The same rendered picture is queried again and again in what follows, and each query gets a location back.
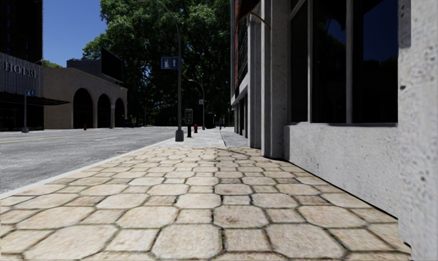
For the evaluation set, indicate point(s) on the sign on a post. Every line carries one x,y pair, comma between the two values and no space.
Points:
25,114

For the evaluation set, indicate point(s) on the trees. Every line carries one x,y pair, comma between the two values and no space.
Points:
154,56

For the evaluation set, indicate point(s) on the grey street lamp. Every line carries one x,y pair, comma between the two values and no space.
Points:
179,90
203,110

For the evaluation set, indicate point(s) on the white box on a post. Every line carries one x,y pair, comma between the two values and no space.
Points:
188,117

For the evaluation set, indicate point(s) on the person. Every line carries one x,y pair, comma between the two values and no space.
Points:
220,123

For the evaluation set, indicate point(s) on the dark glass hotel building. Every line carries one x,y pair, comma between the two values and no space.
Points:
20,56

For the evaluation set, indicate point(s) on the tan arched building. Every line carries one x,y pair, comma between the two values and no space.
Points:
68,97

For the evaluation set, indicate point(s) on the pale concrete building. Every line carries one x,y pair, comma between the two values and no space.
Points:
342,141

